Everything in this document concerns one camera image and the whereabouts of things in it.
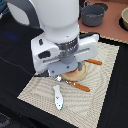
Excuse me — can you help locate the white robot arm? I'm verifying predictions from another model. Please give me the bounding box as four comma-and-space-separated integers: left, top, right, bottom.
6, 0, 99, 77

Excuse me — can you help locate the grey pot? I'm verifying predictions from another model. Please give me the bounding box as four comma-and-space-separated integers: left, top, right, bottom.
82, 1, 108, 27

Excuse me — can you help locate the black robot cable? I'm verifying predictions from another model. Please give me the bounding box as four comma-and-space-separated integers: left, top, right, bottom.
0, 55, 51, 78

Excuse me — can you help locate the beige woven placemat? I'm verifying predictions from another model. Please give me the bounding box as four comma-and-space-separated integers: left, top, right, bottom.
18, 42, 119, 128

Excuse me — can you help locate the knife with wooden handle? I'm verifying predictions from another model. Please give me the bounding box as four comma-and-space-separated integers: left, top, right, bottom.
86, 59, 102, 65

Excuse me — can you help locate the beige round plate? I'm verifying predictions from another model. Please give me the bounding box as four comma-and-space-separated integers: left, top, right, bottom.
62, 64, 87, 81

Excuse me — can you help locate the beige bowl on stove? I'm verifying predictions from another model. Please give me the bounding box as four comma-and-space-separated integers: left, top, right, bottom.
121, 7, 128, 30

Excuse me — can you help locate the fork with wooden handle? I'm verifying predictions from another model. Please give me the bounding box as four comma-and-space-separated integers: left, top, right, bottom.
54, 75, 91, 93

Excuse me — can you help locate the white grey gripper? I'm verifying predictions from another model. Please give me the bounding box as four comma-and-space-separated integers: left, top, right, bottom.
31, 32, 99, 77

